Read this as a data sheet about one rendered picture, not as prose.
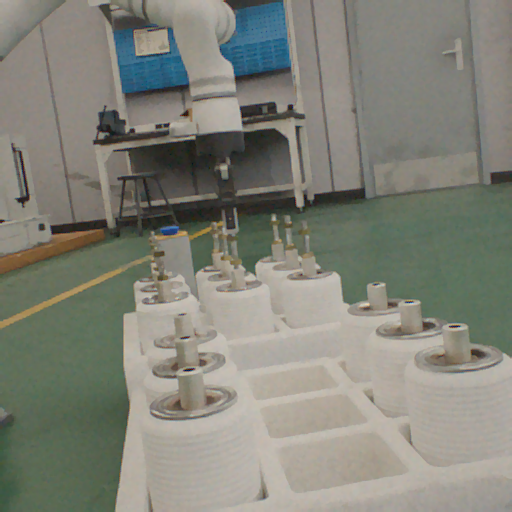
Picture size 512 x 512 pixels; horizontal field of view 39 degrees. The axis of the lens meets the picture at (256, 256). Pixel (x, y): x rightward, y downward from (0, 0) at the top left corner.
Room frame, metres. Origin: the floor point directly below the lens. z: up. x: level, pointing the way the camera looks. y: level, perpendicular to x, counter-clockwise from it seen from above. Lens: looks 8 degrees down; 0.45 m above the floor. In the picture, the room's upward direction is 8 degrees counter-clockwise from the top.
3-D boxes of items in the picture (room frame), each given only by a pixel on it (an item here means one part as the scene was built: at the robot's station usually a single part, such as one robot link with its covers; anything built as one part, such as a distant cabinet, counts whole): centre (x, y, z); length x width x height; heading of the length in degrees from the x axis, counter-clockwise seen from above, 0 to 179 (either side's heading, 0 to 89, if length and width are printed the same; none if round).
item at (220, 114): (1.13, 0.05, 0.53); 0.11 x 0.09 x 0.06; 93
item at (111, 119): (5.69, 0.99, 0.87); 0.41 x 0.17 x 0.25; 167
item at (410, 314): (0.73, -0.15, 0.26); 0.02 x 0.02 x 0.03
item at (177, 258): (1.52, 0.18, 0.16); 0.07 x 0.07 x 0.31; 10
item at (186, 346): (0.71, 0.08, 0.26); 0.02 x 0.02 x 0.03
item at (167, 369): (0.71, 0.08, 0.25); 0.08 x 0.08 x 0.01
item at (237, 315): (1.13, 0.03, 0.16); 0.10 x 0.10 x 0.18
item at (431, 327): (0.73, -0.15, 0.25); 0.08 x 0.08 x 0.01
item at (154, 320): (1.11, 0.15, 0.16); 0.10 x 0.10 x 0.18
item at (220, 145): (1.13, 0.03, 0.46); 0.08 x 0.08 x 0.09
